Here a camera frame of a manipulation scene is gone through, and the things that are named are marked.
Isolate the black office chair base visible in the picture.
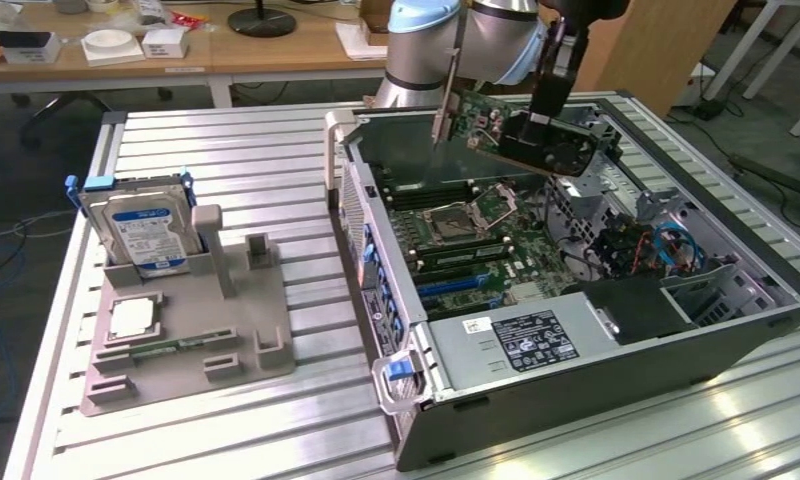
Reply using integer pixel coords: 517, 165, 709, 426
15, 89, 174, 149

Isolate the green RAM stick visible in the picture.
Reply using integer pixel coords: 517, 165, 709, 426
130, 334, 216, 357
413, 239, 512, 266

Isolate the black floor stand base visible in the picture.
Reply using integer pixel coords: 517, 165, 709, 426
725, 144, 800, 201

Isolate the blue wire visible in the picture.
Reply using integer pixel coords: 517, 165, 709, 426
651, 222, 708, 276

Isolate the black open PC case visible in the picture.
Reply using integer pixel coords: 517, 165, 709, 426
324, 89, 800, 474

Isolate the blue expansion slot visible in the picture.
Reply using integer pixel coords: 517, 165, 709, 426
416, 273, 493, 297

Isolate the silver CPU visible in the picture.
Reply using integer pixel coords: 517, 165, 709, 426
109, 299, 161, 341

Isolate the grey parts rack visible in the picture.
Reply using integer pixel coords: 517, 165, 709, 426
78, 203, 294, 419

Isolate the white box black lid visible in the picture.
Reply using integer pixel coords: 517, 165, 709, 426
0, 30, 64, 65

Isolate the wooden desk white frame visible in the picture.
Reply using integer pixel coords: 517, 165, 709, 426
0, 0, 575, 109

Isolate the CPU socket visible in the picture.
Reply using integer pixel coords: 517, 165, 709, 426
422, 200, 492, 247

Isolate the green motherboard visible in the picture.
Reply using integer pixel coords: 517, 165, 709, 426
372, 169, 592, 321

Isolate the wooden cabinet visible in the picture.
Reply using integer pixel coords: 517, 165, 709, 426
552, 0, 740, 117

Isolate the white paper stack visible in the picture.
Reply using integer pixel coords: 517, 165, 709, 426
334, 20, 392, 62

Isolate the grey power supply unit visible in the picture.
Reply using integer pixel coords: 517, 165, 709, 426
425, 292, 623, 396

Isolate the perforated metal drive cage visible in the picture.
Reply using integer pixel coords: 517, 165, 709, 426
544, 107, 641, 226

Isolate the green graphics card black fan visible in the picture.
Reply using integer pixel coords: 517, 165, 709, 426
430, 47, 607, 180

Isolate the metal socket cover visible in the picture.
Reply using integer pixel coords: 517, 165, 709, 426
465, 179, 520, 227

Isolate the red wire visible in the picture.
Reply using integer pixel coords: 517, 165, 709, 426
631, 227, 649, 275

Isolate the grey printed packet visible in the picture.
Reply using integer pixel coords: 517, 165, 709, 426
134, 0, 170, 26

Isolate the white table frame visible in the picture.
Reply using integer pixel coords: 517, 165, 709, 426
703, 0, 800, 137

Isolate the small white labelled box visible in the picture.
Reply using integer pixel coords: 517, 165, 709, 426
140, 27, 192, 59

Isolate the grey metal disk bay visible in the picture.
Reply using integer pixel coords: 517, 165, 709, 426
659, 262, 779, 327

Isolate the hard disk with blue caddy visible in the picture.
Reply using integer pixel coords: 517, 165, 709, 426
64, 172, 198, 281

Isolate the brown cardboard box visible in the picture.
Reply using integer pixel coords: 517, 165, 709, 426
358, 0, 394, 47

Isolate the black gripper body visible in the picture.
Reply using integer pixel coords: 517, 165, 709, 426
539, 0, 632, 24

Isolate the black round lamp base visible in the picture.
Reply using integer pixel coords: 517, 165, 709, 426
225, 0, 300, 39

